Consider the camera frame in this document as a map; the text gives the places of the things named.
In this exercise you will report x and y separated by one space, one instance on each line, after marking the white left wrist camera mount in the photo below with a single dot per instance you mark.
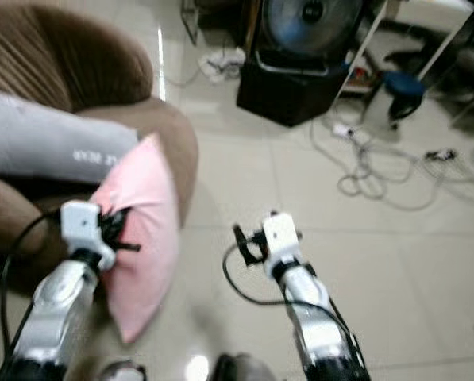
82 226

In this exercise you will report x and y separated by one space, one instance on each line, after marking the grey right robot leg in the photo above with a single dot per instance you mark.
240 369

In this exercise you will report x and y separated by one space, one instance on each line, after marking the blue round stool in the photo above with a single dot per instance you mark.
403 85

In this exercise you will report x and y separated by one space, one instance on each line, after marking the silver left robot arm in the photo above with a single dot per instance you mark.
58 309

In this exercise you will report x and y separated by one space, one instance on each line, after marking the grey robot leg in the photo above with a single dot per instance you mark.
240 369
124 373

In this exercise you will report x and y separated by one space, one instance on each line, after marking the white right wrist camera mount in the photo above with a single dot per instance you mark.
283 236

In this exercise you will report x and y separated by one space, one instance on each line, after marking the pink square pillow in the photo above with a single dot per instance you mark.
149 254

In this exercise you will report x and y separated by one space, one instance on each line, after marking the white crumpled cloth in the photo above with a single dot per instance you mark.
222 65

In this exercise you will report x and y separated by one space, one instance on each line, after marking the black power strip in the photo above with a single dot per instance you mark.
441 155

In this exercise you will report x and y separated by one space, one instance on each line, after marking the brown round fabric sofa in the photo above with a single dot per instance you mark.
62 63

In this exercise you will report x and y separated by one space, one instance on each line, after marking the grey Little Bear pillow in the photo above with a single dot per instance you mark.
46 139

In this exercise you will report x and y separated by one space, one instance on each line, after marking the black box cabinet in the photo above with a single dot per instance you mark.
292 91

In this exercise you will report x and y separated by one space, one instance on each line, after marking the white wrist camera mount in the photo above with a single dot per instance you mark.
283 236
82 226

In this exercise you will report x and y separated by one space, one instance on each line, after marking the round floor fan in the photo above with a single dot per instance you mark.
312 24

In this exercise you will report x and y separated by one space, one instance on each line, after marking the white power strip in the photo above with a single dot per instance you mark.
344 131

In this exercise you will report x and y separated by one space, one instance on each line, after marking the grey left robot leg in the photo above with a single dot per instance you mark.
124 373

